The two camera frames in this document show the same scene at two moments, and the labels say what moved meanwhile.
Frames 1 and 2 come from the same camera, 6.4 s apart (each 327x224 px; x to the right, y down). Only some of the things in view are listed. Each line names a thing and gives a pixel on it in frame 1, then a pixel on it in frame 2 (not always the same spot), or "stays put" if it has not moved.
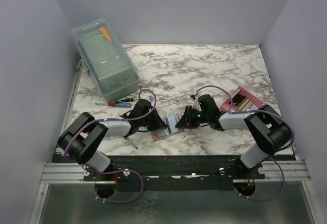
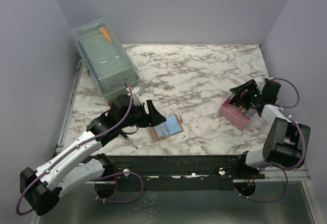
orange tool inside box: (102, 30) stays put
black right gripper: (186, 121) to (251, 84)
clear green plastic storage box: (103, 57) stays put
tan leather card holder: (171, 129) stays put
